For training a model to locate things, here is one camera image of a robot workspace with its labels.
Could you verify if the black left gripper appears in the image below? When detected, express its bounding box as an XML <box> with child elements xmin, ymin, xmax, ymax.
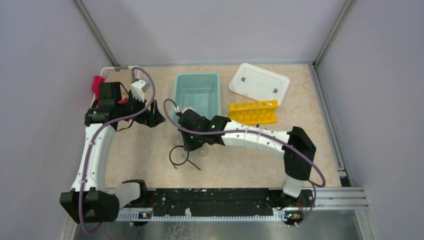
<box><xmin>116</xmin><ymin>90</ymin><xmax>165</xmax><ymax>127</ymax></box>

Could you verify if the yellow test tube rack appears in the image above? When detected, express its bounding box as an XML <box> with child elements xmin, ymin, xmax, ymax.
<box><xmin>228</xmin><ymin>100</ymin><xmax>279</xmax><ymax>126</ymax></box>

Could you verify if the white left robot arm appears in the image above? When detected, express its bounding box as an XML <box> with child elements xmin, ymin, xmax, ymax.
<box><xmin>59</xmin><ymin>79</ymin><xmax>165</xmax><ymax>224</ymax></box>

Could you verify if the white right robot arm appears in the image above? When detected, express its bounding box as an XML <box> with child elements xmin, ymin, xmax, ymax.
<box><xmin>176</xmin><ymin>108</ymin><xmax>317</xmax><ymax>210</ymax></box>

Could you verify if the clear glass flask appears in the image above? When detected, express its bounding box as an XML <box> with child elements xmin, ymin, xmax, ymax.
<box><xmin>168</xmin><ymin>133</ymin><xmax>184</xmax><ymax>148</ymax></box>

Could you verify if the teal plastic bin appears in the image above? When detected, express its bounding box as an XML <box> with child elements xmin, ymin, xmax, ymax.
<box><xmin>173</xmin><ymin>72</ymin><xmax>221</xmax><ymax>120</ymax></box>

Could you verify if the small clear glass dish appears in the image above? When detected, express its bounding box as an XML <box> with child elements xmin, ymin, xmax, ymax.
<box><xmin>181</xmin><ymin>151</ymin><xmax>190</xmax><ymax>161</ymax></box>

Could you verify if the clear glass beaker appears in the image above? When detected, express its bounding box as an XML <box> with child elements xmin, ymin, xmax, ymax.
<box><xmin>198</xmin><ymin>147</ymin><xmax>209</xmax><ymax>158</ymax></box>

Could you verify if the white perforated plastic basket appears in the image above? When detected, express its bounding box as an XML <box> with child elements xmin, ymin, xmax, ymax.
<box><xmin>91</xmin><ymin>67</ymin><xmax>133</xmax><ymax>104</ymax></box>

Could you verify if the pink cloth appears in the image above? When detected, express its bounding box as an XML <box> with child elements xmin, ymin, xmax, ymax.
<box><xmin>91</xmin><ymin>76</ymin><xmax>129</xmax><ymax>108</ymax></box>

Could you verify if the white plastic tray lid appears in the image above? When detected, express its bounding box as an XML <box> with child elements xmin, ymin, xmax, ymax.
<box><xmin>228</xmin><ymin>63</ymin><xmax>291</xmax><ymax>106</ymax></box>

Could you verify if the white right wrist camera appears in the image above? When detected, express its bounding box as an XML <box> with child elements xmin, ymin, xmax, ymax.
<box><xmin>174</xmin><ymin>105</ymin><xmax>196</xmax><ymax>116</ymax></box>

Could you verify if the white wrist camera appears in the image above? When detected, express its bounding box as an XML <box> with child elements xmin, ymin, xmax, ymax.
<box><xmin>174</xmin><ymin>105</ymin><xmax>196</xmax><ymax>116</ymax></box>
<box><xmin>130</xmin><ymin>79</ymin><xmax>151</xmax><ymax>103</ymax></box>

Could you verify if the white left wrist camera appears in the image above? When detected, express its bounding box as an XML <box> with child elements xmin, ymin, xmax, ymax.
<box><xmin>130</xmin><ymin>79</ymin><xmax>151</xmax><ymax>103</ymax></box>

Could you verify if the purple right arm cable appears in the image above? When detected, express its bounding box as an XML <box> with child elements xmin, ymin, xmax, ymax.
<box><xmin>162</xmin><ymin>98</ymin><xmax>327</xmax><ymax>228</ymax></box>

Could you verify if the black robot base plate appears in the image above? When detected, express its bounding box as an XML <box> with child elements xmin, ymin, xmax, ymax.
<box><xmin>121</xmin><ymin>188</ymin><xmax>315</xmax><ymax>221</ymax></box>

